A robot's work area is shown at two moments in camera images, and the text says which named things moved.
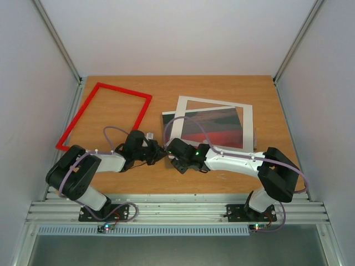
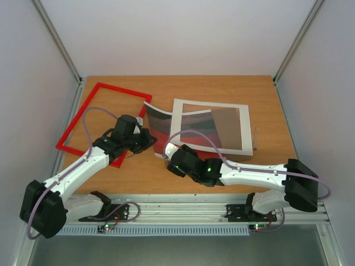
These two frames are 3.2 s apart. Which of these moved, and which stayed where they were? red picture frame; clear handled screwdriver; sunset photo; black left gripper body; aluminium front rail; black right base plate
Moved: sunset photo; black left gripper body
Stayed: clear handled screwdriver; red picture frame; aluminium front rail; black right base plate
